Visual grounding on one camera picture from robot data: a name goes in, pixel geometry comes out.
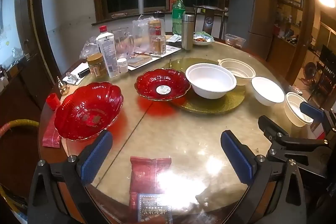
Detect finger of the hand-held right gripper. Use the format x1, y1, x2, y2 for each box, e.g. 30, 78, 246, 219
300, 102, 336, 139
258, 115, 332, 170

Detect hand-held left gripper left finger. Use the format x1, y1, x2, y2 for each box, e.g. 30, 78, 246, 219
28, 131, 113, 224

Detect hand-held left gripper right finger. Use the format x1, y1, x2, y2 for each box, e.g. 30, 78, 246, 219
220, 130, 307, 224

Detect small cream plastic bowl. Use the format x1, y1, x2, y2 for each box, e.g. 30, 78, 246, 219
284, 92, 314, 127

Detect small white paper bowl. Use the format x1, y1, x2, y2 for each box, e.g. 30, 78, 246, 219
251, 77, 285, 106

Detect deep red glass bowl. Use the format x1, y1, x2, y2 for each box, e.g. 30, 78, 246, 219
54, 82, 124, 141

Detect large cream ribbed plastic bowl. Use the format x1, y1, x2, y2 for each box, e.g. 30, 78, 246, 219
218, 59, 256, 86

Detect large white paper bowl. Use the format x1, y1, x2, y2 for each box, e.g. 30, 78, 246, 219
185, 63, 237, 99

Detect floor fan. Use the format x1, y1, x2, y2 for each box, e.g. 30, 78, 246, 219
301, 62, 317, 86

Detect red snack packet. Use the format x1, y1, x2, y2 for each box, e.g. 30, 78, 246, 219
129, 156, 173, 224

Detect small red cup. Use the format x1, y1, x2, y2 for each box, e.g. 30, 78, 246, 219
46, 93, 61, 111

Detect gold gourd ornament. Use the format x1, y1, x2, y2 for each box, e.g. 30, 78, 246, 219
57, 76, 69, 95

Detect crumpled clear wrapper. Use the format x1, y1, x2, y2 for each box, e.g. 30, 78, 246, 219
66, 72, 80, 85

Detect amber jar gold lid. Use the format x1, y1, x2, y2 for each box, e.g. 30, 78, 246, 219
87, 53, 108, 77

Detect clear plastic food container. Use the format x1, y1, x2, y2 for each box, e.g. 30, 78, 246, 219
225, 34, 246, 48

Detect small white jar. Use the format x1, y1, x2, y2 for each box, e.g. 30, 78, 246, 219
117, 58, 129, 74

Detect white plastic bottle red cap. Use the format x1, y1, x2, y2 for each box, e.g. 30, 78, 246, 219
96, 26, 120, 79

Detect grey refrigerator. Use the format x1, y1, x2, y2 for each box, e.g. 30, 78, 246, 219
228, 0, 277, 61

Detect worn brown book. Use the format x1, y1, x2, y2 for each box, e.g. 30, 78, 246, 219
127, 53, 153, 66

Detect cluttered wooden shelf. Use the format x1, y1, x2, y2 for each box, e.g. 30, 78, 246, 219
273, 0, 308, 39

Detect patterned dish with food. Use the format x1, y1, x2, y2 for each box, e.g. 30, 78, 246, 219
193, 32, 214, 46

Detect crumpled clear plastic bag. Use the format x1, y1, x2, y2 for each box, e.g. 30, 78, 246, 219
79, 36, 101, 59

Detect clear glass pitcher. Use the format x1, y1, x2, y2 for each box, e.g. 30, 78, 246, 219
111, 27, 135, 59

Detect dark wooden chair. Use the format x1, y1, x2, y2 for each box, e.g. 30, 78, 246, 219
193, 5, 229, 39

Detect stainless steel thermos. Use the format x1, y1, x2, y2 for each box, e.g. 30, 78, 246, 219
182, 14, 195, 50

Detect small liquor bottle red cap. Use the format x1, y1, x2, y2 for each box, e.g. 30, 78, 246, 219
152, 27, 167, 55

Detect green soda bottle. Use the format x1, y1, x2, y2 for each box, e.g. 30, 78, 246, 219
172, 0, 186, 35

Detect tan labelled jar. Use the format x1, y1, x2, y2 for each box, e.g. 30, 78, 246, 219
148, 18, 161, 38

